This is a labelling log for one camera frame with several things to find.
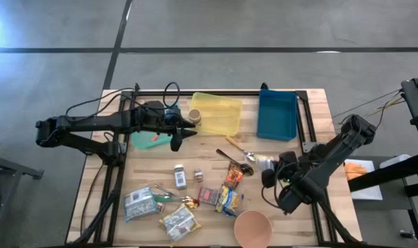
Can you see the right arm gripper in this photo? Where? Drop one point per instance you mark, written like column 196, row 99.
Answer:
column 298, row 193

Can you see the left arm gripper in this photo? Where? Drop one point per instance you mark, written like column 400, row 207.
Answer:
column 153, row 118

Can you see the yellow white Maruchan ramen packet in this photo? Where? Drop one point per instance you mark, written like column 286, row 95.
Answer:
column 265, row 162

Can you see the tan lid spice jar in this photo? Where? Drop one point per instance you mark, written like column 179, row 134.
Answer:
column 195, row 115

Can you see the black spoon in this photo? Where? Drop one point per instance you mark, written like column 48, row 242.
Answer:
column 246, row 168

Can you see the white label herb jar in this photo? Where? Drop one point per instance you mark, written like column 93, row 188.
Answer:
column 180, row 177

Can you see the orange snack packet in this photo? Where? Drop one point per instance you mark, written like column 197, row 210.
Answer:
column 234, row 175

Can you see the yellow blue noodle soup packet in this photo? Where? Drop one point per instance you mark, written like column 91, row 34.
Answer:
column 229, row 201

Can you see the silver ramen packet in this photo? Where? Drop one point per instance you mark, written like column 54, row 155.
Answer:
column 138, row 205

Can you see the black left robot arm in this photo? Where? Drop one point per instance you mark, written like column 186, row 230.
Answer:
column 91, row 122

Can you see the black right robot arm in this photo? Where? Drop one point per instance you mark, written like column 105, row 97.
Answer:
column 339, row 148

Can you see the teal translucent plastic bin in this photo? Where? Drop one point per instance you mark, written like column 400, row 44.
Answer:
column 146, row 141

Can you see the yellow translucent plastic bin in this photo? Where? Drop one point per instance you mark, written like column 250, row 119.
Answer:
column 222, row 113

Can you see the blue plastic bin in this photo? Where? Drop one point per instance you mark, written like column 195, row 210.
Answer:
column 277, row 115

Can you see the red patterned paprika tin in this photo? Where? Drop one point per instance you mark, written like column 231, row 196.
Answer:
column 208, row 195

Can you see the pink bowl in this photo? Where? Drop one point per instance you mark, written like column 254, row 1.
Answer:
column 253, row 230

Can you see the orange cloth object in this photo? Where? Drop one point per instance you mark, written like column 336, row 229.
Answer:
column 353, row 171

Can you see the white paper sheet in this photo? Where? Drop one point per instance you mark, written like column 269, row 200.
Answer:
column 367, row 189

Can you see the black metal bar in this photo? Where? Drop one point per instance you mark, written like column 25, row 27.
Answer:
column 384, row 175

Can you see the white plastic box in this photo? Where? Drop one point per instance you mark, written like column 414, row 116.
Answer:
column 394, row 160

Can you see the dark equipment cart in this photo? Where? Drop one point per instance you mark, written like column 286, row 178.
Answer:
column 417, row 110

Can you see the grey table leg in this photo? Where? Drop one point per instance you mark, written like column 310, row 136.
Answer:
column 16, row 168

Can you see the black metal rig frame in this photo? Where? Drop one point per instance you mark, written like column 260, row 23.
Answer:
column 250, row 93

